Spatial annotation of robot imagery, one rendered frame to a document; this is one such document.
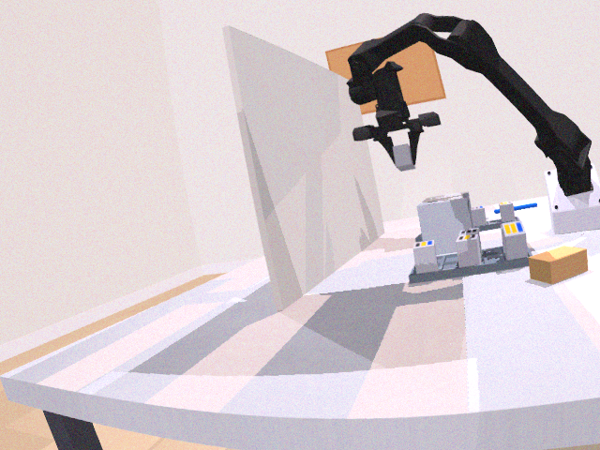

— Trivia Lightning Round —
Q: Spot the grey flat panel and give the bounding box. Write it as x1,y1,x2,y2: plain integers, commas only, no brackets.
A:
222,25,385,310

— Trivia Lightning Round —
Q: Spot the blue rounded bar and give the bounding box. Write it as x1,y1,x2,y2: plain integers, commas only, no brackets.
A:
494,202,537,214

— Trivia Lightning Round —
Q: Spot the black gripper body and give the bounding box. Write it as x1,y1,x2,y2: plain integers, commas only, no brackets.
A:
352,92,441,142

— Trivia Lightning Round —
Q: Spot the tan rectangular box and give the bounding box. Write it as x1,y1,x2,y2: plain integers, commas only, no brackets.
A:
528,246,589,285

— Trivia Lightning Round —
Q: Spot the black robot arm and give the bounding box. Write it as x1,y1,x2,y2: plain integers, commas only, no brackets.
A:
346,13,593,197

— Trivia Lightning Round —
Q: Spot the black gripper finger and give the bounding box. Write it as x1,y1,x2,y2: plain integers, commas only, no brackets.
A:
408,129,424,165
372,137,396,165

